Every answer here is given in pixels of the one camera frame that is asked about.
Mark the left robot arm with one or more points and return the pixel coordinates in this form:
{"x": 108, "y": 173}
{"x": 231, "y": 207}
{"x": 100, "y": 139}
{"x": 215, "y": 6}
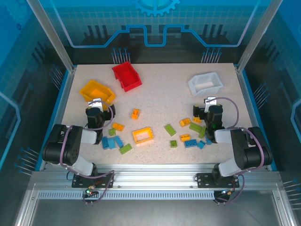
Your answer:
{"x": 75, "y": 150}

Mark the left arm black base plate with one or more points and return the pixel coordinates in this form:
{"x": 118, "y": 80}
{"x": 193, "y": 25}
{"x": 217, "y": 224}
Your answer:
{"x": 105, "y": 181}

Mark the small green lego brick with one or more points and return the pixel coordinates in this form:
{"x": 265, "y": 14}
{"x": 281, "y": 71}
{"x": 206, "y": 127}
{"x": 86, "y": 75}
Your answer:
{"x": 112, "y": 131}
{"x": 173, "y": 143}

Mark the red plastic bin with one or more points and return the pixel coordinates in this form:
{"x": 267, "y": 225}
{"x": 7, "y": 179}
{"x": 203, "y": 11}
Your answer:
{"x": 127, "y": 76}

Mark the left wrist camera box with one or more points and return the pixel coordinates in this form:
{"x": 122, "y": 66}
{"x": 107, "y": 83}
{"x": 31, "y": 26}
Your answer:
{"x": 96, "y": 103}

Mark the orange lego window frame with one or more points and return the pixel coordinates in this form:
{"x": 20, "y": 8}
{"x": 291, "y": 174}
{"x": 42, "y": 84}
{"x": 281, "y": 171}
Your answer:
{"x": 135, "y": 137}

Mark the aluminium frame post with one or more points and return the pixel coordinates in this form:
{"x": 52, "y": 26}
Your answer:
{"x": 53, "y": 35}
{"x": 258, "y": 35}

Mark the pale grey plastic bin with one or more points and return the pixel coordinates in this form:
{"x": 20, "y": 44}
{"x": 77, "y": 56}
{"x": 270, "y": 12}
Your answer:
{"x": 204, "y": 85}

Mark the aluminium mounting rail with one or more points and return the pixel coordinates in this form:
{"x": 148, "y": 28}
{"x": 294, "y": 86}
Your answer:
{"x": 152, "y": 174}

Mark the yellow plastic bin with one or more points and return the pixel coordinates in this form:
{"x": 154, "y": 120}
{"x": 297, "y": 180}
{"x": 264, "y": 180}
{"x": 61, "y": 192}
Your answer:
{"x": 96, "y": 92}

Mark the small LED circuit board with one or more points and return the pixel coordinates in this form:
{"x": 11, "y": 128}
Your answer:
{"x": 90, "y": 191}
{"x": 227, "y": 193}

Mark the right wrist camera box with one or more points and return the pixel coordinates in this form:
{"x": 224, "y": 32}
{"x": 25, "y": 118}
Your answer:
{"x": 210, "y": 101}

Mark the small blue lego brick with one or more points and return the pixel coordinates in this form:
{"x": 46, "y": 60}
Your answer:
{"x": 201, "y": 144}

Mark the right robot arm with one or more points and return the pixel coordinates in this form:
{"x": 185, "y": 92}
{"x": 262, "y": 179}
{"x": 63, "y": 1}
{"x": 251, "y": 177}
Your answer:
{"x": 249, "y": 153}

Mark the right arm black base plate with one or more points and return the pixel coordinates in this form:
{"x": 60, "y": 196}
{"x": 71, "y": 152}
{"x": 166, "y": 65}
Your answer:
{"x": 204, "y": 180}

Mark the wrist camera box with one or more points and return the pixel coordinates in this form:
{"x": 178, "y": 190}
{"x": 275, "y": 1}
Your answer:
{"x": 210, "y": 101}
{"x": 96, "y": 103}

